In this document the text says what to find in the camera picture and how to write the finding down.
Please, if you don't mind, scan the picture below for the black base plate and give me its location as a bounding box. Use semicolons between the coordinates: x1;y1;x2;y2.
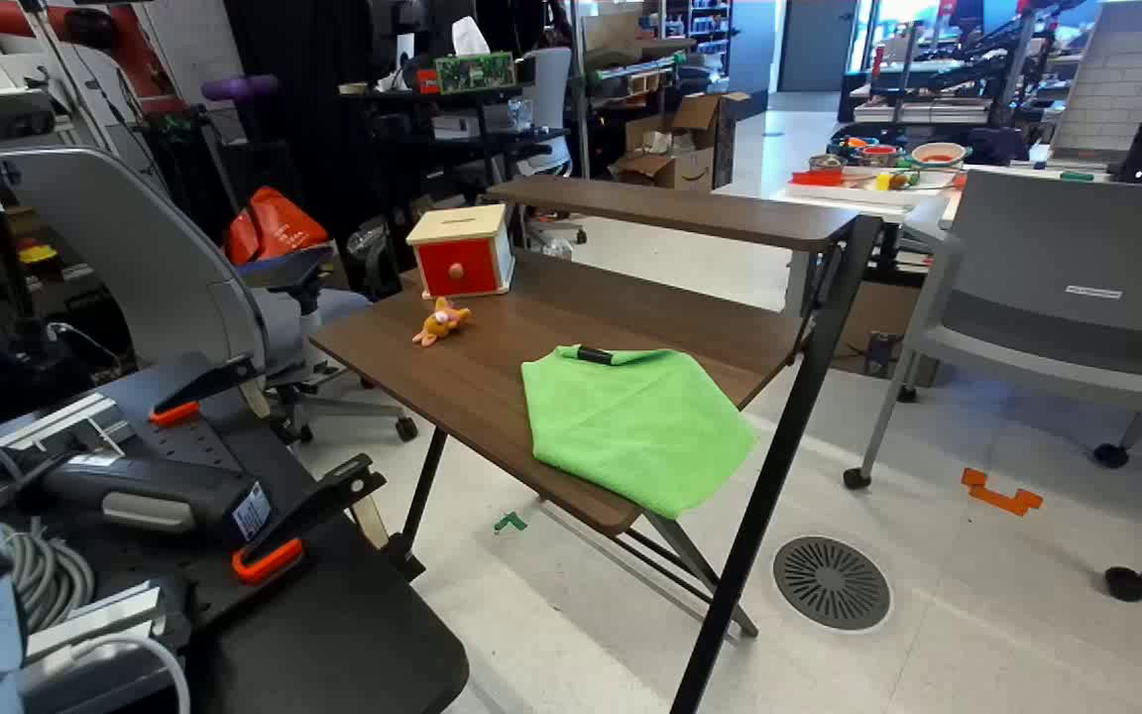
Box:
11;394;472;714

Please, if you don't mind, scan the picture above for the orange floor tape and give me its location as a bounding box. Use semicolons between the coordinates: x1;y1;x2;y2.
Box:
959;463;1048;520

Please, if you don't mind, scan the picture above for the green circuit board box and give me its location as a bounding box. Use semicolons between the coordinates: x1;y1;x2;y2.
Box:
434;48;520;101

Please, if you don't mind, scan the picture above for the orange bag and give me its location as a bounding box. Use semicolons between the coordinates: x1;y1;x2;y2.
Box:
221;183;333;270

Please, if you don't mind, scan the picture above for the cardboard box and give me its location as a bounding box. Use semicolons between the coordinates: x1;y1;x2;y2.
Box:
606;86;738;196

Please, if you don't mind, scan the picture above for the grey rolling chair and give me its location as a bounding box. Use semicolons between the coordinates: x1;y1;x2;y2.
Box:
840;168;1142;607

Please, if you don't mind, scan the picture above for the grey office chair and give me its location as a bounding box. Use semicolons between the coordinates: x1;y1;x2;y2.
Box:
0;144;419;448

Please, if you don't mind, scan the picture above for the orange toy figure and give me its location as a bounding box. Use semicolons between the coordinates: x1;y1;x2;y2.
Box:
410;295;477;353

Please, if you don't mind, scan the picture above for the green towel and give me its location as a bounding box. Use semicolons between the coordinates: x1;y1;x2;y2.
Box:
520;340;762;524

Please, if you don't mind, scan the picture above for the round floor drain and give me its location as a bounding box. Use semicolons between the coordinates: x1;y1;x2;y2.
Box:
768;530;895;635

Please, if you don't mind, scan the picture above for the black orange clamp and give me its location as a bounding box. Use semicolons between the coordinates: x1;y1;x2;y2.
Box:
226;454;388;588
143;353;262;431

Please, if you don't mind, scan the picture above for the red wooden box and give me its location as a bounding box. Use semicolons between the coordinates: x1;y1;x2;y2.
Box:
406;198;520;300

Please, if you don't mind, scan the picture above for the black shelf rack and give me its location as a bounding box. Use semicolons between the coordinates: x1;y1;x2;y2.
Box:
333;48;574;253

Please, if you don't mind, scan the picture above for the brown wooden desk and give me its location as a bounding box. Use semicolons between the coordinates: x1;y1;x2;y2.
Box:
311;175;888;714

